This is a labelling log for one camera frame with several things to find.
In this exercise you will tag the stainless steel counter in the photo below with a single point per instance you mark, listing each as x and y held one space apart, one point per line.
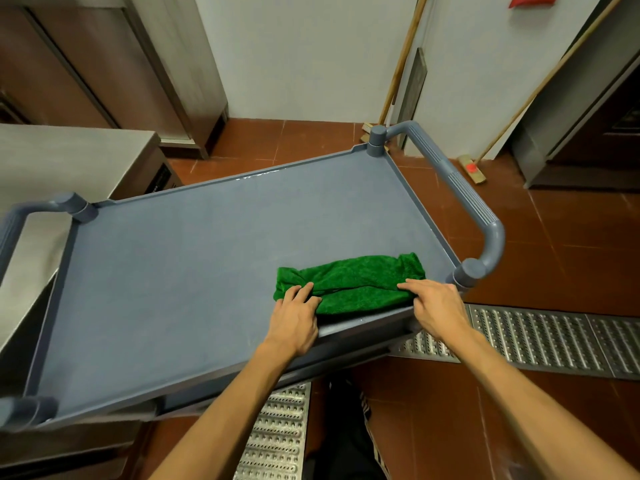
65 164

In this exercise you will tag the green microfibre cloth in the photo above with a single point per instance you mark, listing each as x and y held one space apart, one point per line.
350 282

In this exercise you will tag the long metal drain grate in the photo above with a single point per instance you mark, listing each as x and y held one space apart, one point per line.
540 339

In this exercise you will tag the person's right thumb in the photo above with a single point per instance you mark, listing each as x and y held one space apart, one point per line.
411 298

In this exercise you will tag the person's left thumb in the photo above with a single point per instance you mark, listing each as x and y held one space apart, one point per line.
315 303

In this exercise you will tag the grey plastic utility cart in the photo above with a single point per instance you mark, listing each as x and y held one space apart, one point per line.
200 254

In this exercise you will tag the grey metal door frame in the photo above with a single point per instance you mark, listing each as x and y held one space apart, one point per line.
580 104

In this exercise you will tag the dark flat board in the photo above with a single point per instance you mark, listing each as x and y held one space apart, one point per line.
412 94

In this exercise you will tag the person's left middle finger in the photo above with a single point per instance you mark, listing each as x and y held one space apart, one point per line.
290 294

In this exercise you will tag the person's left hand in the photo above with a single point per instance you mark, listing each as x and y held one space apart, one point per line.
290 324

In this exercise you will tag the short metal drain grate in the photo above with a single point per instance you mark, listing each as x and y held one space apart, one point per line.
275 434

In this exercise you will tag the person's left forearm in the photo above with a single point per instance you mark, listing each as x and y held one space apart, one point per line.
225 419

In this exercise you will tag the person's black trousers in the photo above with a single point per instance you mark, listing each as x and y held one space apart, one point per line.
345 434

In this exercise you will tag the stainless steel cabinet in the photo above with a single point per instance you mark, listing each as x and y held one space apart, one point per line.
125 69

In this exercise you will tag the person's right forearm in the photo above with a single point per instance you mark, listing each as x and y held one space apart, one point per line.
525 409

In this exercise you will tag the person's right hand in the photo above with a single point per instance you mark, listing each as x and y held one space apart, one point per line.
437 307

